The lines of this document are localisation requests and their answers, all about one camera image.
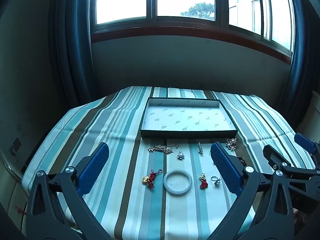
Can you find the red knot gold charm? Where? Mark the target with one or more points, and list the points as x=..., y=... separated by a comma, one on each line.
x=203, y=184

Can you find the striped tablecloth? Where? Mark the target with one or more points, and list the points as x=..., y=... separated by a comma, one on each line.
x=125, y=135

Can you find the pale cabinet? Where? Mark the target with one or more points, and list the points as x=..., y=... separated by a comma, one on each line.
x=312, y=115

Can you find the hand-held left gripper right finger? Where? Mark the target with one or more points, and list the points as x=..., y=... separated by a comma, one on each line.
x=226, y=170

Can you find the dark blue curtain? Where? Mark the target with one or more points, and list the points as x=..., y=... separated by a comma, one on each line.
x=75, y=42
x=300, y=67

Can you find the window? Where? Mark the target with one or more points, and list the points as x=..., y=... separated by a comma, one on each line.
x=125, y=0

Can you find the large pearl flower brooch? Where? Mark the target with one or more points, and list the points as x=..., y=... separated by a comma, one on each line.
x=231, y=144

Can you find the red knot charm with loop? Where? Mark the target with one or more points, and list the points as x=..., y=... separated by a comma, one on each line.
x=151, y=180

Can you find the beige furniture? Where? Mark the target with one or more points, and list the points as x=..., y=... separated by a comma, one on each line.
x=12, y=197

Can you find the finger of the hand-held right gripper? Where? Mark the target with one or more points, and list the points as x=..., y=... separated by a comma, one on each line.
x=272, y=157
x=303, y=140

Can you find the wooden window sill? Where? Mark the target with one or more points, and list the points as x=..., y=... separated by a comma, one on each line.
x=190, y=33

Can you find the small pearl flower brooch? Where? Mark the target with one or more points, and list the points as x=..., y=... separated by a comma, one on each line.
x=180, y=155

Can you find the crystal brooch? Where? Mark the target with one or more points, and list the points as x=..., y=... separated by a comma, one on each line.
x=199, y=148

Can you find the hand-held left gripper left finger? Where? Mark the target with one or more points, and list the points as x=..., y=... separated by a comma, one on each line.
x=93, y=167

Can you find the green box with white lining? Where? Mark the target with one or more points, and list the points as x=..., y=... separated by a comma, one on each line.
x=175, y=120

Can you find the white jade bangle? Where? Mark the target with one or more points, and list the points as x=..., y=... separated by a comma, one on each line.
x=178, y=192

